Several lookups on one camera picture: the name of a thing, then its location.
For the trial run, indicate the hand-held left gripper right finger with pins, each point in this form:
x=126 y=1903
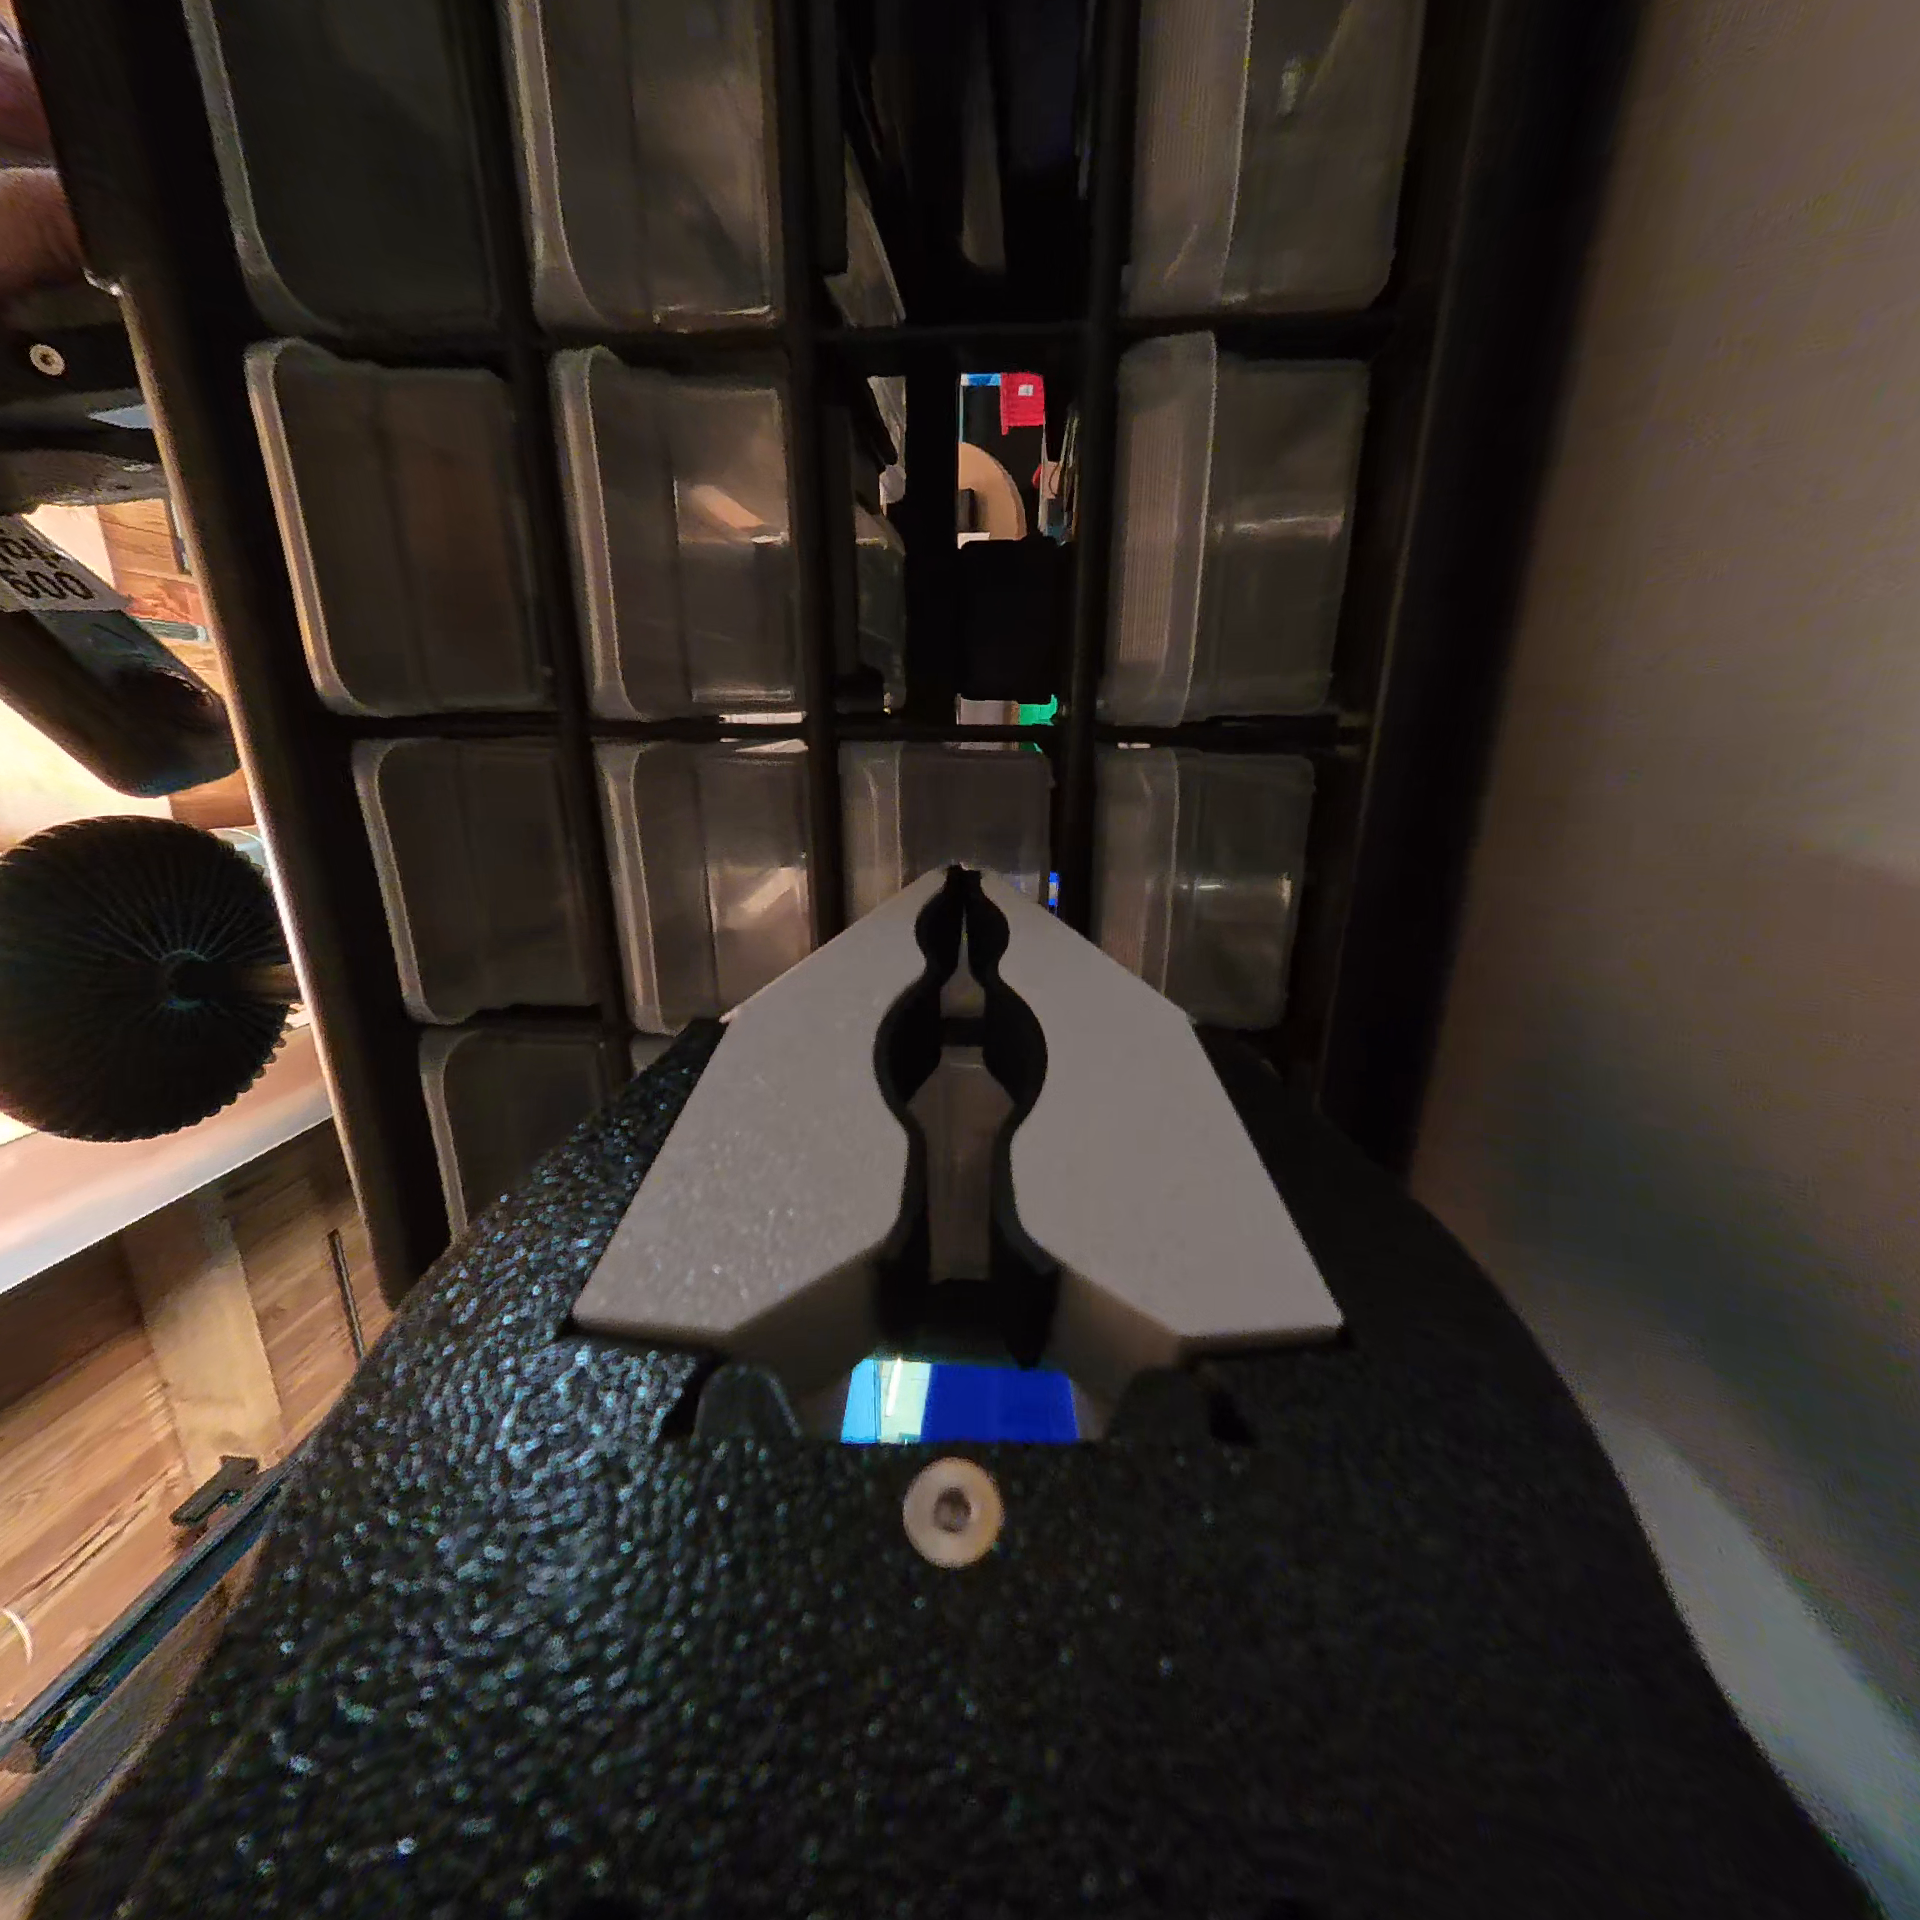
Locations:
x=1172 y=1187

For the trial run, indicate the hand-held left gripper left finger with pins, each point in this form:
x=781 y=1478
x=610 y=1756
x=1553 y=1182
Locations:
x=751 y=1187

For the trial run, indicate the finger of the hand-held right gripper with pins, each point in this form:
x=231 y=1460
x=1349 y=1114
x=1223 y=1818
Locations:
x=77 y=482

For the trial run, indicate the black drawer organizer cabinet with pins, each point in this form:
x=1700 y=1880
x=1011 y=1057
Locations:
x=1441 y=597

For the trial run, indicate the person's right hand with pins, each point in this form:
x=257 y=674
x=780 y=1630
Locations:
x=23 y=227

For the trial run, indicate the black pleated round fixture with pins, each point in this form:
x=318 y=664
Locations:
x=118 y=973

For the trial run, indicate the set of clear organizer drawers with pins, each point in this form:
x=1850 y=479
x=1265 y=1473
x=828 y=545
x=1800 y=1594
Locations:
x=407 y=522

